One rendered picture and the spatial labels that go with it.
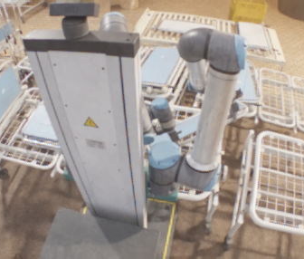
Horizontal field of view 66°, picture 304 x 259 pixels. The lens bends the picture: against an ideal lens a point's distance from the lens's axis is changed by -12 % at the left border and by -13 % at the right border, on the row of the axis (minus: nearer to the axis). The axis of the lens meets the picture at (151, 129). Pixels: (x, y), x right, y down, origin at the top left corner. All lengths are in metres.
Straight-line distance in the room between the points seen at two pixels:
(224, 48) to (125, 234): 0.96
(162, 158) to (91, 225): 0.51
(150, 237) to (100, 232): 0.25
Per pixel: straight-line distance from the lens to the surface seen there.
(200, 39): 0.89
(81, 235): 1.37
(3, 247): 2.52
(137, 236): 1.33
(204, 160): 1.13
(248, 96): 2.52
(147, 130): 1.33
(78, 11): 0.69
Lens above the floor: 2.10
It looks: 48 degrees down
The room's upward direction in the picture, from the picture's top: straight up
